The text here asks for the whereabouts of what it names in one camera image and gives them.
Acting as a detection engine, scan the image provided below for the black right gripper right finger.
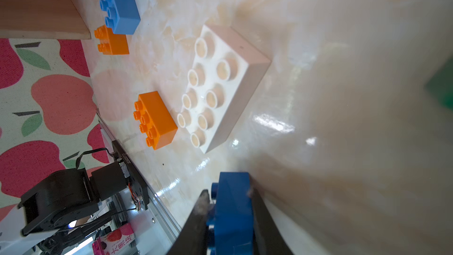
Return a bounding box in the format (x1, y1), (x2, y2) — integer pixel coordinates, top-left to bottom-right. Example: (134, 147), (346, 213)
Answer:
(250, 188), (293, 255)

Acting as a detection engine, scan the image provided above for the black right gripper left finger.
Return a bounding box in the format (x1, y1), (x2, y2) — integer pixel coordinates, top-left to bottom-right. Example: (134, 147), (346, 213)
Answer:
(167, 190), (211, 255)

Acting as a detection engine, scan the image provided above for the dark blue lego brick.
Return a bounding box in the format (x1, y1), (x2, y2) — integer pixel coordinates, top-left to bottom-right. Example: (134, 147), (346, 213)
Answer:
(206, 172), (254, 255)

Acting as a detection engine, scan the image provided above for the green lego brick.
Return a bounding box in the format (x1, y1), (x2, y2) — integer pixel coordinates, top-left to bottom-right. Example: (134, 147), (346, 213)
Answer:
(425, 57), (453, 110)

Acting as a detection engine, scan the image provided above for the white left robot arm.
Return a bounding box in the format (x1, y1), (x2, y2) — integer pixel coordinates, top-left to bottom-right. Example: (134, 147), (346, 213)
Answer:
(1, 152), (131, 255)

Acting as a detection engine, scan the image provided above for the white lego brick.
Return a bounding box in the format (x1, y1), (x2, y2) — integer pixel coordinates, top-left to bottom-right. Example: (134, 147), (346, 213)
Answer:
(176, 25), (271, 153)

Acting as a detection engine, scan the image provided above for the small orange lego brick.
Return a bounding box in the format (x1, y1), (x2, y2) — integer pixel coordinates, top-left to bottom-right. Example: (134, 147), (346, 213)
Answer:
(94, 25), (130, 55)

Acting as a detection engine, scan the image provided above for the light blue lego brick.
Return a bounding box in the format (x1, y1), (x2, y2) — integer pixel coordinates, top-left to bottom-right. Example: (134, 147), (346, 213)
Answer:
(100, 0), (140, 35)

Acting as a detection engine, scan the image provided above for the pink packaged box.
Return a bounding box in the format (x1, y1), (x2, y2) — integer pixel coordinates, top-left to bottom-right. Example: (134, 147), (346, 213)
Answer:
(92, 223), (135, 255)

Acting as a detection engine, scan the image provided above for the wooden shelf unit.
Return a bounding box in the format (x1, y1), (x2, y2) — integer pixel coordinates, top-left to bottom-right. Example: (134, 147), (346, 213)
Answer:
(1, 0), (91, 40)

